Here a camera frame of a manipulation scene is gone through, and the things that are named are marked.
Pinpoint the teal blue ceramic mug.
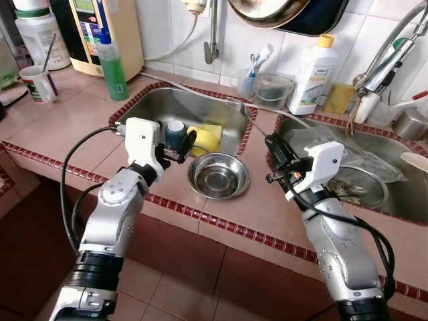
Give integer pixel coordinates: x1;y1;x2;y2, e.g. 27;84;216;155
165;120;189;151

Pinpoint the yellow plastic bowl grey base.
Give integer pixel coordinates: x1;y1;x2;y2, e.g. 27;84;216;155
187;126;221;156

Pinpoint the steel fork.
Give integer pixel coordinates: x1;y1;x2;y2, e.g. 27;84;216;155
226;98;272;138

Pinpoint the stainless steel bowl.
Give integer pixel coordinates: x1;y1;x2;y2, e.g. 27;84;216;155
187;152;250;200

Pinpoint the chrome kitchen faucet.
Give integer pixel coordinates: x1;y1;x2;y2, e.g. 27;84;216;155
351;0;428;98

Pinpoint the steel sink basin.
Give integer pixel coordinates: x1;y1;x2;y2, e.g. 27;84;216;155
271;114;428;225
110;86;258;158

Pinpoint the translucent toothbrush cup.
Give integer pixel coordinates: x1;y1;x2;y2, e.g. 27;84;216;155
235;67;258;99

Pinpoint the round steel strainer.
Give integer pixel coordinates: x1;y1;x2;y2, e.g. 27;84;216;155
328;164;389;209

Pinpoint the mustard yellow sponge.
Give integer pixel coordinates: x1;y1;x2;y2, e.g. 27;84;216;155
322;84;356;114

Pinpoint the clear plastic bag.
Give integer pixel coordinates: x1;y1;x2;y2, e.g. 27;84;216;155
288;127;407;185

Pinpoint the white detergent bottle yellow cap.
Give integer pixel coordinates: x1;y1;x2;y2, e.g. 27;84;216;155
288;33;340;116

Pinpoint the blue toothbrush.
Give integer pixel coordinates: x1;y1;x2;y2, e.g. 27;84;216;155
249;56;263;78

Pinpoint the white bottle green cap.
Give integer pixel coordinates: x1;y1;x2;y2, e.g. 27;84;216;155
354;37;409;124

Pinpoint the green liquid bottle blue cap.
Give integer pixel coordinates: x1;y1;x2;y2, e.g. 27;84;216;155
97;28;130;102

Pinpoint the white toothpaste tube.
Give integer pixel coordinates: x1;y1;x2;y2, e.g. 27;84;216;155
257;43;275;65

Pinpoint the beige black water ionizer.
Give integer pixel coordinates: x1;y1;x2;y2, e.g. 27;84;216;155
50;0;144;78

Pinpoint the small steel cup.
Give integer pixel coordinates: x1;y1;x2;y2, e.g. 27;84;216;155
391;107;428;141

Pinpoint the hanging steel wok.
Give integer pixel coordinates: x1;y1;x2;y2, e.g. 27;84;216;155
227;0;350;37

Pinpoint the white striped mug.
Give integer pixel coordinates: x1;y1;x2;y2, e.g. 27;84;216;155
19;65;60;104

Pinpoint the steel spoon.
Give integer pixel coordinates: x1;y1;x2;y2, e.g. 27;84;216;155
41;33;58;74

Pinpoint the white plastic jug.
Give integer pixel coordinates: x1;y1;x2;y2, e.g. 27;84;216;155
13;0;71;71

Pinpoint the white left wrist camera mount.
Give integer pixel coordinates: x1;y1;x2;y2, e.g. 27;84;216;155
124;117;165;180

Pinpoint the clear plastic container with handle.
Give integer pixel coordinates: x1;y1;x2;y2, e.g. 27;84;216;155
254;72;295;110

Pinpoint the white water hose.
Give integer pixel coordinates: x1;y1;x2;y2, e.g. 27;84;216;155
142;10;201;62

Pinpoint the grey wall tap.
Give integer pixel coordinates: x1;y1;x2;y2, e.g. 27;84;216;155
184;0;221;66

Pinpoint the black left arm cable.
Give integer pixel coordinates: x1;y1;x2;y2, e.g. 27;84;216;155
60;124;129;253

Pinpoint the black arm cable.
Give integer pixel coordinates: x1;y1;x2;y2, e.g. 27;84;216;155
60;124;129;253
304;194;397;298

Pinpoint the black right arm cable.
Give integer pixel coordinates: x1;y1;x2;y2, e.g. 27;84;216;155
304;194;397;298

